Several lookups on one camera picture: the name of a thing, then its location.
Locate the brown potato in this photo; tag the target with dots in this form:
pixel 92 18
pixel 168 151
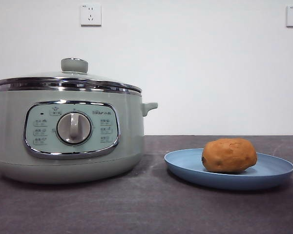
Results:
pixel 229 156

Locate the pale green electric steamer pot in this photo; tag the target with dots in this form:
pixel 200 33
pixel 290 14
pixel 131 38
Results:
pixel 12 146

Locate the blue round plate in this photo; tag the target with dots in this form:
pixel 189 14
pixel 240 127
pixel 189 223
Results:
pixel 185 163

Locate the glass lid with green knob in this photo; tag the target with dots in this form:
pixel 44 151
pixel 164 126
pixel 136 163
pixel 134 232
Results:
pixel 74 65

